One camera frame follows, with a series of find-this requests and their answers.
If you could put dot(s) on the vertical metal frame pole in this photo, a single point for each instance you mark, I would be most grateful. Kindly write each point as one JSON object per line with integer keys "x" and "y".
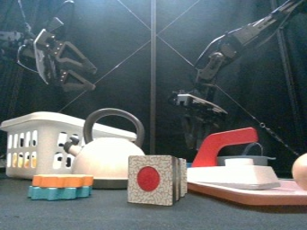
{"x": 153, "y": 75}

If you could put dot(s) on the patterned block with red circle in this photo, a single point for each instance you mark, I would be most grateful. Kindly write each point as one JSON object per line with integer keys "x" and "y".
{"x": 150, "y": 179}

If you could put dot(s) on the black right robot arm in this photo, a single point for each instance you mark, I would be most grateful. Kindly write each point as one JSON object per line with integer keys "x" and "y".
{"x": 240, "y": 36}

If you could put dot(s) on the teal gear-shaped block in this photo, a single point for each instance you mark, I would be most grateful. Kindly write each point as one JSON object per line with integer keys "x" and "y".
{"x": 58, "y": 193}

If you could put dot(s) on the grey toy pot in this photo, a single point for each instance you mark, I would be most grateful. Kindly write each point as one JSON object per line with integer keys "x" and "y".
{"x": 260, "y": 159}

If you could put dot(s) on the white plastic laundry basket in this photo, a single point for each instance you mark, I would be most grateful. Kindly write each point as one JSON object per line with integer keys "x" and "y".
{"x": 45, "y": 125}

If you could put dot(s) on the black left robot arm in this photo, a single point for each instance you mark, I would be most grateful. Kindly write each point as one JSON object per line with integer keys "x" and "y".
{"x": 61, "y": 15}

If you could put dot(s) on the yellow item inside basket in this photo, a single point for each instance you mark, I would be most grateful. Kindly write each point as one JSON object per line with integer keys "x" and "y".
{"x": 22, "y": 160}

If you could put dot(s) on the beige wooden ball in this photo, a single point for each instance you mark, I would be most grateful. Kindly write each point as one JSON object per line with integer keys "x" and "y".
{"x": 301, "y": 172}

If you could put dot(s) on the orange gear-shaped block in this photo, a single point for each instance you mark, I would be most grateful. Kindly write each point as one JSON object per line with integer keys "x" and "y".
{"x": 62, "y": 180}

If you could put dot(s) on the slanted metal frame pole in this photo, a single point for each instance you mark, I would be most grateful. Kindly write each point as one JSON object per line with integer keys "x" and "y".
{"x": 288, "y": 75}

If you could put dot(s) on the pink tray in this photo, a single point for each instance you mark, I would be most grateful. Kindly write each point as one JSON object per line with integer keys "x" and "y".
{"x": 256, "y": 194}

